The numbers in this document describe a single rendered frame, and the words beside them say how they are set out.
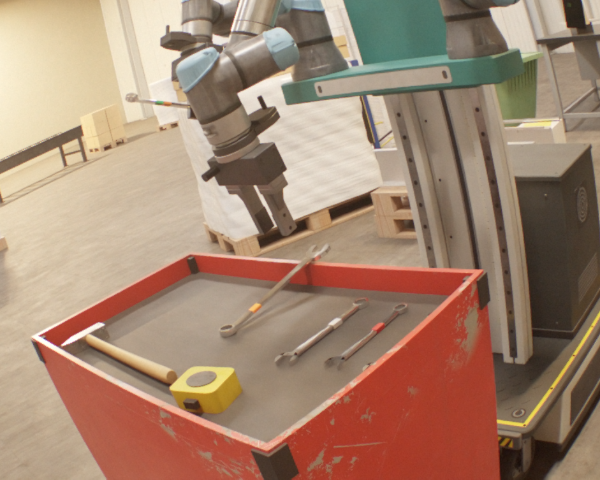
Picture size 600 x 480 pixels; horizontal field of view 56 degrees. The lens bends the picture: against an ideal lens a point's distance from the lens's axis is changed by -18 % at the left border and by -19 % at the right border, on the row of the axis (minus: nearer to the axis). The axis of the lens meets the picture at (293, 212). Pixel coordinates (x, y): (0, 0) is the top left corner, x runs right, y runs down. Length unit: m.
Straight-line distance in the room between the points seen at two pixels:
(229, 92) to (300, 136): 3.47
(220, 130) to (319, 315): 0.32
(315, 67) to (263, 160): 0.66
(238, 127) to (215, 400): 0.44
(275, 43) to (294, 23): 0.63
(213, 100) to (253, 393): 0.45
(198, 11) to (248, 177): 0.53
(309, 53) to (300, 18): 0.10
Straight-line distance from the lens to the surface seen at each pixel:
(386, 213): 4.10
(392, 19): 1.65
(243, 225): 4.44
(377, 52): 1.71
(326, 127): 4.58
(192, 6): 1.48
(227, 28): 1.57
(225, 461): 0.80
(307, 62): 1.68
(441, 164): 1.79
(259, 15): 1.19
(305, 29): 1.68
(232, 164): 1.09
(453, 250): 1.88
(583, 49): 6.80
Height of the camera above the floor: 1.33
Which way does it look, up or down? 15 degrees down
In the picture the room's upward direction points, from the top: 16 degrees counter-clockwise
